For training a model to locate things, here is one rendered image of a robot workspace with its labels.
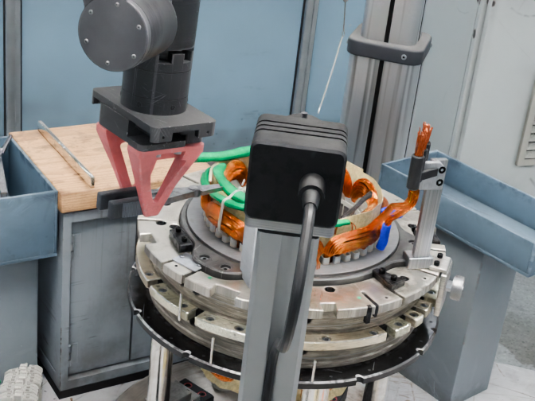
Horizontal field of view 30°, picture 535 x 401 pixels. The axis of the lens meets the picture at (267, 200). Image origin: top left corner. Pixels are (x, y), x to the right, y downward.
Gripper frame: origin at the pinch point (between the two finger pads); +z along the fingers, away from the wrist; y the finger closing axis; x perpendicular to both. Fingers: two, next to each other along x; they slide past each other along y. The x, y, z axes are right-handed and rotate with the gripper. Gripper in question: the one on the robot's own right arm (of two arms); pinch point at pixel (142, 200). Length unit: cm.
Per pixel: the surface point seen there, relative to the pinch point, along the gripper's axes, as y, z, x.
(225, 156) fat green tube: -7.4, 0.5, 15.1
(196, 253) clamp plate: 0.7, 6.3, 6.4
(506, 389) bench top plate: 6, 35, 59
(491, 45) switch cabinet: -119, 31, 209
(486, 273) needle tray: 5, 16, 49
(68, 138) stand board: -36.4, 9.5, 13.3
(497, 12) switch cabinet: -119, 21, 208
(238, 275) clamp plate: 5.6, 6.5, 7.8
